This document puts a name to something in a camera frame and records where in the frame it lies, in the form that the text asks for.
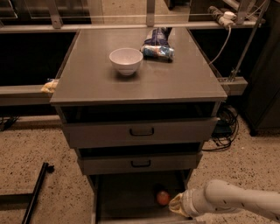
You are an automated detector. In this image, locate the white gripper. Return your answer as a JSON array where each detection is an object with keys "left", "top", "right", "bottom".
[{"left": 169, "top": 189, "right": 207, "bottom": 217}]

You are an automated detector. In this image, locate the red apple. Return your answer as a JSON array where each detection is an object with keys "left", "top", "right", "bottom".
[{"left": 156, "top": 191, "right": 170, "bottom": 206}]

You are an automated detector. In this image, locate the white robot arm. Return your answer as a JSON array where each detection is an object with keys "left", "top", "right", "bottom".
[{"left": 169, "top": 179, "right": 280, "bottom": 222}]

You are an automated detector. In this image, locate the bottom grey drawer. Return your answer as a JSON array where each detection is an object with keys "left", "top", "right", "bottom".
[{"left": 92, "top": 171, "right": 205, "bottom": 224}]

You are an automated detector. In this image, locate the grey drawer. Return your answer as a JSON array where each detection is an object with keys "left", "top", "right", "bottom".
[
  {"left": 77, "top": 152, "right": 202, "bottom": 175},
  {"left": 62, "top": 117, "right": 217, "bottom": 149},
  {"left": 92, "top": 171, "right": 205, "bottom": 224}
]

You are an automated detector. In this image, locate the top grey drawer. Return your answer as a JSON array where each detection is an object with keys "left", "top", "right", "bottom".
[{"left": 62, "top": 117, "right": 217, "bottom": 149}]

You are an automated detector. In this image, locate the middle grey drawer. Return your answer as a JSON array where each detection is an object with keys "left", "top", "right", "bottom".
[{"left": 77, "top": 152, "right": 202, "bottom": 175}]

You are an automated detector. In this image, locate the grey drawer cabinet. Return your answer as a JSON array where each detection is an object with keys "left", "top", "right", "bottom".
[{"left": 49, "top": 26, "right": 228, "bottom": 224}]

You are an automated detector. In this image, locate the black metal bar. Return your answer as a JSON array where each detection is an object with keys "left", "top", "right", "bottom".
[{"left": 21, "top": 162, "right": 54, "bottom": 224}]

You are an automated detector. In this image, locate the white bowl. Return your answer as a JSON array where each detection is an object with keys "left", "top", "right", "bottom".
[{"left": 109, "top": 48, "right": 144, "bottom": 75}]

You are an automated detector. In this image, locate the blue chip bag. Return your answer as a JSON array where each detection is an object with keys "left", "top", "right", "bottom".
[{"left": 141, "top": 27, "right": 174, "bottom": 62}]

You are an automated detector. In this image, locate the yellow sponge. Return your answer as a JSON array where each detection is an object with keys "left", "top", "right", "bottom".
[{"left": 41, "top": 80, "right": 59, "bottom": 94}]

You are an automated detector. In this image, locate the white power strip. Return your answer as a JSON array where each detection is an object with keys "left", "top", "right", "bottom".
[{"left": 207, "top": 6, "right": 234, "bottom": 28}]

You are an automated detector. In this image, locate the black middle drawer handle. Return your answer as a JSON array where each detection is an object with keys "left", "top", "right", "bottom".
[{"left": 130, "top": 160, "right": 151, "bottom": 168}]

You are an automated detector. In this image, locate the black drawer handle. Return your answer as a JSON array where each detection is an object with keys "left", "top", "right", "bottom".
[
  {"left": 130, "top": 160, "right": 151, "bottom": 168},
  {"left": 129, "top": 128, "right": 154, "bottom": 137}
]

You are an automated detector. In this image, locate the black top drawer handle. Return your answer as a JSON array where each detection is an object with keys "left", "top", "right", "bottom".
[{"left": 129, "top": 128, "right": 154, "bottom": 137}]

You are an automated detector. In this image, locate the black cable bundle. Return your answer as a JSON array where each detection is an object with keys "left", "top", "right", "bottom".
[{"left": 201, "top": 104, "right": 240, "bottom": 152}]

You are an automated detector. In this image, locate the grey metal rail frame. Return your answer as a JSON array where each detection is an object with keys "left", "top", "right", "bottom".
[{"left": 0, "top": 0, "right": 266, "bottom": 107}]

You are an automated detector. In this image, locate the white power cable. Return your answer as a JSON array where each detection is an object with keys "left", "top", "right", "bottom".
[{"left": 208, "top": 25, "right": 233, "bottom": 66}]

